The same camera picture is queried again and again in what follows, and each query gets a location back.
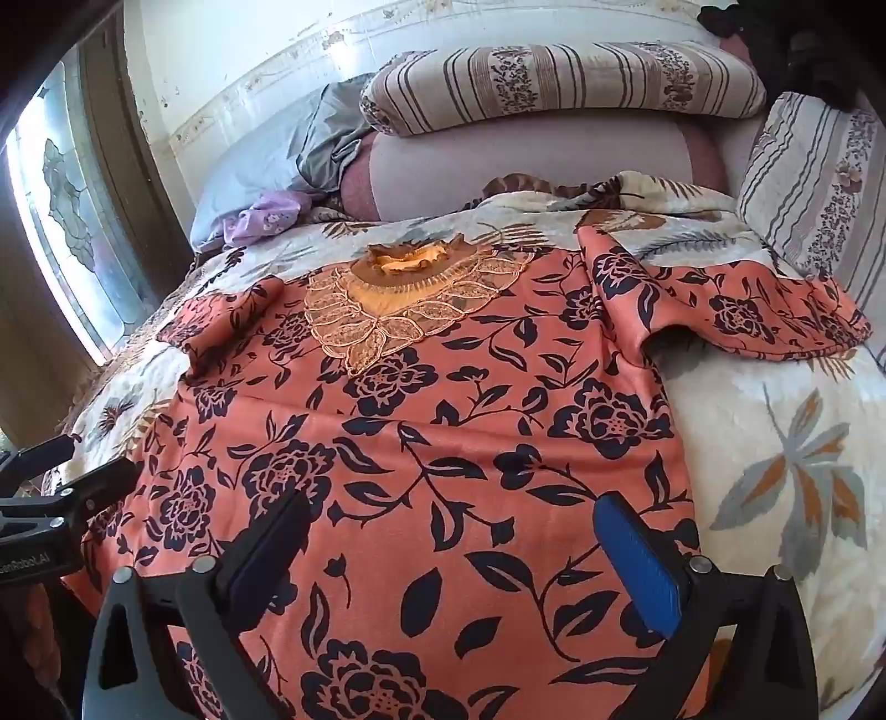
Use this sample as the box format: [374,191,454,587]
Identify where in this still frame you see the dark clothing pile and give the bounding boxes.
[696,0,882,112]

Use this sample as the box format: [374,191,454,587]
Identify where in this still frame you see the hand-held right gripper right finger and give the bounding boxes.
[594,493,821,720]

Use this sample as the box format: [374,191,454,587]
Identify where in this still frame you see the orange floral dress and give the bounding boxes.
[81,232,874,720]

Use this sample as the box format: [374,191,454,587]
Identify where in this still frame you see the purple printed cloth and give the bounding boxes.
[221,190,314,245]

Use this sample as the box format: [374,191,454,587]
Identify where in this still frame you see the brown wooden window frame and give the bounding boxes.
[0,0,196,444]

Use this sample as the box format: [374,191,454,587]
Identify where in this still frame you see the long striped floral pillow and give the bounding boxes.
[360,40,768,137]

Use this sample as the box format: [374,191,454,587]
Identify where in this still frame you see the grey-blue pillow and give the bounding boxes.
[188,73,379,254]

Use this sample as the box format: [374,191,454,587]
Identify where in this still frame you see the pink bolster cushion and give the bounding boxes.
[342,111,729,220]

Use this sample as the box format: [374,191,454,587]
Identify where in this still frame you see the cream floral fleece blanket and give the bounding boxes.
[42,169,886,720]

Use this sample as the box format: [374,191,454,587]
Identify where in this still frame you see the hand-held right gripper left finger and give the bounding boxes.
[81,488,312,720]

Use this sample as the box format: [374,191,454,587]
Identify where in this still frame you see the square striped floral pillow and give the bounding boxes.
[736,90,886,326]

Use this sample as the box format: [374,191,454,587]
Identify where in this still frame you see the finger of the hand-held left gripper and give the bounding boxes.
[0,435,76,480]
[40,457,141,519]

